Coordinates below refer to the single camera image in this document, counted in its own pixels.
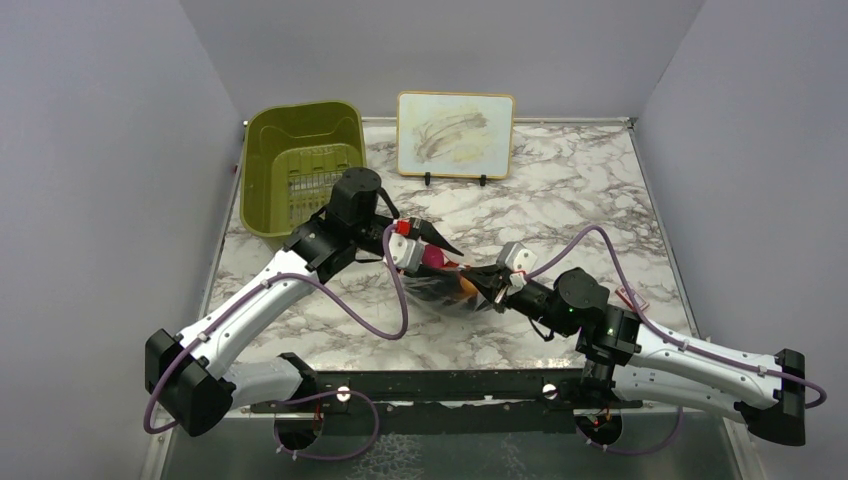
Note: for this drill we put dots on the orange toy carrot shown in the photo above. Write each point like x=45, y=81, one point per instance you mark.
x=467, y=288

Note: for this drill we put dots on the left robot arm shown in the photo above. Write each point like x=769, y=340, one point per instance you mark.
x=190, y=376

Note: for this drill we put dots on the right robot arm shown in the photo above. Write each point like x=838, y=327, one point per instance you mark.
x=633, y=360

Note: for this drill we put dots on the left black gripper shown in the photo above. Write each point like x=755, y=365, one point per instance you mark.
x=429, y=235

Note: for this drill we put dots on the small magenta toy piece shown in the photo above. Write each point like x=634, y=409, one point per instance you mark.
x=433, y=257

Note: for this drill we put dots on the olive green plastic bin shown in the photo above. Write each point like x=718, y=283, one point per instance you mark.
x=292, y=157

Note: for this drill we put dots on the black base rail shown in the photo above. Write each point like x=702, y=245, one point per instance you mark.
x=353, y=403

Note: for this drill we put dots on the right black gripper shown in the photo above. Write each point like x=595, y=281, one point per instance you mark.
x=490, y=280

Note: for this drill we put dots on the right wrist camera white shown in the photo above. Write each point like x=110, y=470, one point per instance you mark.
x=516, y=261

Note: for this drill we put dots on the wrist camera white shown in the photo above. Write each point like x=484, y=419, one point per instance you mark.
x=402, y=253
x=516, y=261

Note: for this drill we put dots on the framed painting on stand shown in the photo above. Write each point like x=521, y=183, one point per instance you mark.
x=455, y=135

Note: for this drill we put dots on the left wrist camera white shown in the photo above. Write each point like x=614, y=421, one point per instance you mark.
x=402, y=253

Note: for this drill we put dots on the clear zip bag orange zipper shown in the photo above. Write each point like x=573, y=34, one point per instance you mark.
x=436, y=291

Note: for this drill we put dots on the small red white card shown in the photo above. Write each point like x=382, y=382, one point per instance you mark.
x=622, y=293

